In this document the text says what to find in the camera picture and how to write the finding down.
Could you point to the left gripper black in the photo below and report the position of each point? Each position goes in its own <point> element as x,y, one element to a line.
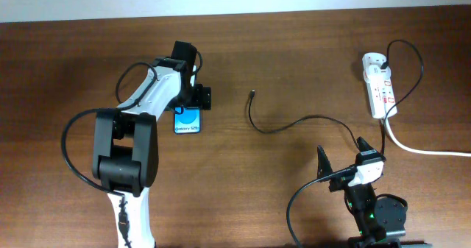
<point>199,99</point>

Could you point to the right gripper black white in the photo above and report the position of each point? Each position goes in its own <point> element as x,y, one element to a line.
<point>342,182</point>

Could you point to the blue screen smartphone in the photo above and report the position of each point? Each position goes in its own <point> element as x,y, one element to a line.
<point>187,121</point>

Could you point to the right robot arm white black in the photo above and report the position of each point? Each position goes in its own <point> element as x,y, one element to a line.
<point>380,218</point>

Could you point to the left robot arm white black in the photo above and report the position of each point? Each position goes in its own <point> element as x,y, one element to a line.
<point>125,150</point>

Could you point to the white USB charger adapter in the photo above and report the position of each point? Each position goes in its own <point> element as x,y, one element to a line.
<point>374,73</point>

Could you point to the white power strip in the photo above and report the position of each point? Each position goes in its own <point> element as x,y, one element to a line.
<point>381,94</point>

